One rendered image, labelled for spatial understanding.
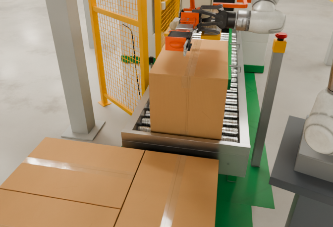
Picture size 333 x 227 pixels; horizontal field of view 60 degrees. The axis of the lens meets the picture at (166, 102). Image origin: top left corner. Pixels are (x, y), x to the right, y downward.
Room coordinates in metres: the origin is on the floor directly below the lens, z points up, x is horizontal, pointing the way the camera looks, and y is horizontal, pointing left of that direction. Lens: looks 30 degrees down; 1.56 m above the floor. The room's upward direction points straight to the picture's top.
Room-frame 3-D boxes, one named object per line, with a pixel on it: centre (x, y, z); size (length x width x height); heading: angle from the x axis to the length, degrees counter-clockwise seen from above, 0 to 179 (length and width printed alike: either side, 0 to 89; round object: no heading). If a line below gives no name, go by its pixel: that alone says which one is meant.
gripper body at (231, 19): (1.32, -0.27, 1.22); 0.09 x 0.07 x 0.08; 79
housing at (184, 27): (1.15, -0.07, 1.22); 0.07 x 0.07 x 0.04; 79
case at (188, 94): (1.60, -0.16, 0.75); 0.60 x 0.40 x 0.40; 170
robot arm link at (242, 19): (1.31, -0.34, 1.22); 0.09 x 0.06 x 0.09; 169
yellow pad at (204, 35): (1.59, -0.26, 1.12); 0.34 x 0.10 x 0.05; 169
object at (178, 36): (1.02, -0.04, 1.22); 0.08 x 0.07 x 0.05; 169
